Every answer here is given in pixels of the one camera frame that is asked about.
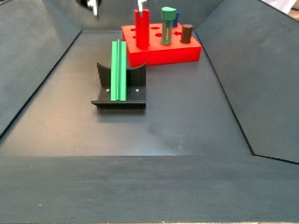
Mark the green star rod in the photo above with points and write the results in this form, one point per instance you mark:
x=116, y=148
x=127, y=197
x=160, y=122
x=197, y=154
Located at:
x=119, y=71

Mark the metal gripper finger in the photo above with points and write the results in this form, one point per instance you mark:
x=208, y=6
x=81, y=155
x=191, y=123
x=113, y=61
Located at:
x=93, y=6
x=140, y=5

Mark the blue peg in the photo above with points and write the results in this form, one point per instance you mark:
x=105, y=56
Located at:
x=176, y=19

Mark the tall red peg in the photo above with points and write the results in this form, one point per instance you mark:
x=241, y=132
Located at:
x=141, y=28

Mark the brown hexagonal peg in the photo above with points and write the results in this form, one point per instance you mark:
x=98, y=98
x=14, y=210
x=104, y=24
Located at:
x=185, y=33

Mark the dark green slotted peg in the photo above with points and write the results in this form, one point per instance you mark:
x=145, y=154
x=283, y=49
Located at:
x=168, y=15

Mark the red shape sorter base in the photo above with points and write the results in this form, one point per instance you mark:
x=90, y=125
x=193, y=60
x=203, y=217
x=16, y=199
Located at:
x=160, y=54

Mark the black curved fixture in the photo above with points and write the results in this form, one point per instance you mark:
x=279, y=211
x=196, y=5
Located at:
x=133, y=89

